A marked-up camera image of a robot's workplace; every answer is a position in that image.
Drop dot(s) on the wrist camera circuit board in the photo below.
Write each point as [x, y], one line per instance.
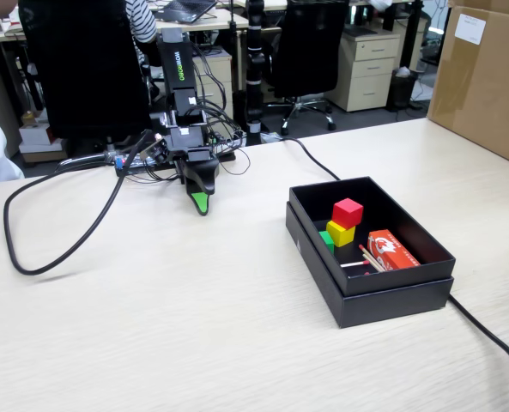
[156, 150]

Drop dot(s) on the yellow wooden cube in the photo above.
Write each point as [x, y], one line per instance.
[342, 235]

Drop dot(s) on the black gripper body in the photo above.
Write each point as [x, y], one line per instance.
[187, 139]

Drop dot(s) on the controller circuit board red led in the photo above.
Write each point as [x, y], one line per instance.
[127, 165]

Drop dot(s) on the beige drawer cabinet with lock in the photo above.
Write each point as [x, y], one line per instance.
[217, 81]

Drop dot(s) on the beige drawer cabinet three drawers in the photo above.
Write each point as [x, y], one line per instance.
[365, 73]

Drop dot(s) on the orange matchbox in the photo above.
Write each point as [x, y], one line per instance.
[393, 253]

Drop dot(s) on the person in striped shirt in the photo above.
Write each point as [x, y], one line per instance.
[140, 21]

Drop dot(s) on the red wooden cube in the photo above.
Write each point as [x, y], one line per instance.
[347, 213]

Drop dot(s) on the light wooden office desk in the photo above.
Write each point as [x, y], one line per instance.
[219, 21]

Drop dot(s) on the small white carton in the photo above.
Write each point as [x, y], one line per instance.
[35, 134]

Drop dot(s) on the black keyboard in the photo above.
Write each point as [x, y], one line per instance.
[360, 31]

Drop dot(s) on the black mesh trash bin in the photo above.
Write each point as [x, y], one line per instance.
[402, 90]

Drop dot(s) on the desk with black legs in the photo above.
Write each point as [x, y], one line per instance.
[410, 34]

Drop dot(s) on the black headset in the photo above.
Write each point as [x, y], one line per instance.
[207, 50]

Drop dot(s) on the flat white and brown carton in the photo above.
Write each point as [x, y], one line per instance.
[44, 152]

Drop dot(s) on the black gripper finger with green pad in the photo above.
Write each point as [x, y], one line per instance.
[200, 176]
[201, 204]

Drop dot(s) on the black laptop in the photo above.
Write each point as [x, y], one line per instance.
[187, 9]

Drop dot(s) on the black pole with white bands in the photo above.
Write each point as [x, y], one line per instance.
[255, 64]

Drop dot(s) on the large brown cardboard box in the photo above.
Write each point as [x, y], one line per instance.
[481, 86]

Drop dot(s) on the black open box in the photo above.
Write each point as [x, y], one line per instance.
[391, 307]

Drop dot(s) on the green wooden cube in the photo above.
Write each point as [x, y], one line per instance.
[326, 241]

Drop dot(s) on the red tipped wooden matchstick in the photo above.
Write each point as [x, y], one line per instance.
[353, 264]
[372, 258]
[371, 262]

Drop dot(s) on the wide black mesh office chair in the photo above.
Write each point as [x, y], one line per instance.
[86, 64]

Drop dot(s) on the thin black stand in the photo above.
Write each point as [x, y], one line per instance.
[233, 43]

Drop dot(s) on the yellow capped bottle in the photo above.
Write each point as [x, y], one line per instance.
[28, 118]

